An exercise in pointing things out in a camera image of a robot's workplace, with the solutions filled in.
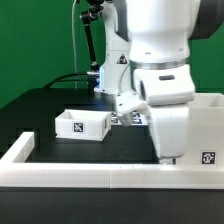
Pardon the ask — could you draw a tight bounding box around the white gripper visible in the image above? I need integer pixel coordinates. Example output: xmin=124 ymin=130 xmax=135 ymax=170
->
xmin=134 ymin=64 xmax=195 ymax=164

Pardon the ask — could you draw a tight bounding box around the white drawer cabinet frame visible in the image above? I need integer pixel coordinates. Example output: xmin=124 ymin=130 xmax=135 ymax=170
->
xmin=176 ymin=93 xmax=224 ymax=166

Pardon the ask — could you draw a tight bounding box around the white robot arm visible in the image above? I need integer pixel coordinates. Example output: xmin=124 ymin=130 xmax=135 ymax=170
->
xmin=96 ymin=0 xmax=224 ymax=159

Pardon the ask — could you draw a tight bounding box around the rear white drawer box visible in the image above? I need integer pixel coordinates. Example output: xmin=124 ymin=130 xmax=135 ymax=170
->
xmin=55 ymin=109 xmax=111 ymax=141

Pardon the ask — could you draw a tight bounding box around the fiducial marker sheet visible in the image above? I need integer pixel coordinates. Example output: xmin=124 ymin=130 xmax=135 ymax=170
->
xmin=111 ymin=112 xmax=147 ymax=126

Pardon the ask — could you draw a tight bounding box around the white U-shaped table fence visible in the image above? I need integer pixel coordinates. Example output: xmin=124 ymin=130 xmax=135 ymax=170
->
xmin=0 ymin=132 xmax=224 ymax=189

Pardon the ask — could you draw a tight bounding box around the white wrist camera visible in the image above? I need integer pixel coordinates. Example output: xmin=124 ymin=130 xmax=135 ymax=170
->
xmin=115 ymin=91 xmax=150 ymax=126

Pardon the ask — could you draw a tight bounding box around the black base cable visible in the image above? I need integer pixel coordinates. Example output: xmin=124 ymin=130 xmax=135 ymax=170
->
xmin=42 ymin=72 xmax=90 ymax=89

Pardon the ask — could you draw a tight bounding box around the white hanging cable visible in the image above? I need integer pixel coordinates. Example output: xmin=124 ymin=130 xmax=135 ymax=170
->
xmin=70 ymin=0 xmax=80 ymax=90

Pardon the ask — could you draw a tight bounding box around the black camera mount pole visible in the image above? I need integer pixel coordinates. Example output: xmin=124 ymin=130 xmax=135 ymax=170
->
xmin=80 ymin=0 xmax=104 ymax=94

